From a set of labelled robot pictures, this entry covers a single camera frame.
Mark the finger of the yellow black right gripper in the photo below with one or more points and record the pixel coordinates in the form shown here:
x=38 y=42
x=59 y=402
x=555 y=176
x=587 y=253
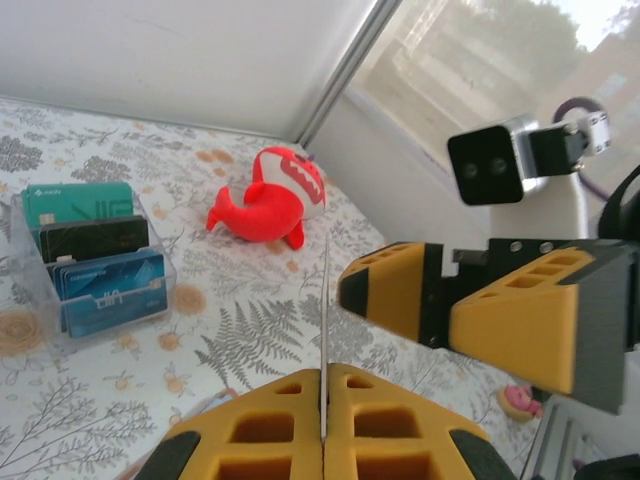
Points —
x=395 y=290
x=515 y=330

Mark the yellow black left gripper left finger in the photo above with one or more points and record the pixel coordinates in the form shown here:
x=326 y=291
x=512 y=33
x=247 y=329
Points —
x=250 y=430

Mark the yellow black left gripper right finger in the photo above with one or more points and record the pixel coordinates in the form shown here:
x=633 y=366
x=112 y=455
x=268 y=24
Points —
x=395 y=430

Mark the plastic credit card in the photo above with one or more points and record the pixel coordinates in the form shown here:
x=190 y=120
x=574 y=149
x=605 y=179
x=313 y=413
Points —
x=325 y=325

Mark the blue credit card stack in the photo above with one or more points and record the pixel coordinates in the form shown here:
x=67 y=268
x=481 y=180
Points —
x=110 y=295

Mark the black credit card stack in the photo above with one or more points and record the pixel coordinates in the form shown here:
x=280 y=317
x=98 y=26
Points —
x=95 y=240

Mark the teal credit card stack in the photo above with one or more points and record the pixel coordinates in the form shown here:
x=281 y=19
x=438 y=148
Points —
x=80 y=205

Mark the clear acrylic card stand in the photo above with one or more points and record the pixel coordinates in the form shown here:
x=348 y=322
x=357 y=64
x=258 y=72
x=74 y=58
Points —
x=20 y=260

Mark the small pink plush toy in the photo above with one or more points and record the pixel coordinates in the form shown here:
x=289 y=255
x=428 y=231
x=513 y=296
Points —
x=520 y=402

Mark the red shark plush toy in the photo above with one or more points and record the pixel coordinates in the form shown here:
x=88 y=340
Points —
x=265 y=210

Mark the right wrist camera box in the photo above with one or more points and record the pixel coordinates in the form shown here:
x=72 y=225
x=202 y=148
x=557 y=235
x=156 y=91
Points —
x=485 y=165

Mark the wide aluminium frame rail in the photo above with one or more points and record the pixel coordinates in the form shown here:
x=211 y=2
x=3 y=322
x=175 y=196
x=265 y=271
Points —
x=560 y=445

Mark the aluminium frame post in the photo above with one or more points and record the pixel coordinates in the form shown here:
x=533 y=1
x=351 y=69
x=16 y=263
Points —
x=345 y=65

